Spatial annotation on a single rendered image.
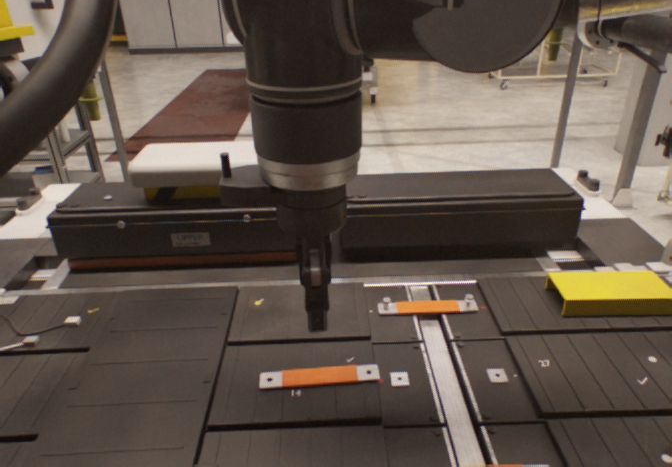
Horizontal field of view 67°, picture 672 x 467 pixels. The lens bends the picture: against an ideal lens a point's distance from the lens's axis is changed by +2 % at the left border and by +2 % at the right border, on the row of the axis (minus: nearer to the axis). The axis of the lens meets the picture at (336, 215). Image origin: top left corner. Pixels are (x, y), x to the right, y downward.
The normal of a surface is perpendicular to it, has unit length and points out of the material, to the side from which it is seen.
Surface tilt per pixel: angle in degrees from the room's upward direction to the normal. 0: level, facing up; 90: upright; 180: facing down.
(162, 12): 90
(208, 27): 90
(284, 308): 0
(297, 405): 0
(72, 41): 56
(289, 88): 90
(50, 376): 0
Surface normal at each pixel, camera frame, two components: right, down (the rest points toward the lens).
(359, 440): -0.02, -0.89
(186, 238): 0.03, 0.46
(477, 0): -0.39, 0.43
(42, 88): 0.42, -0.13
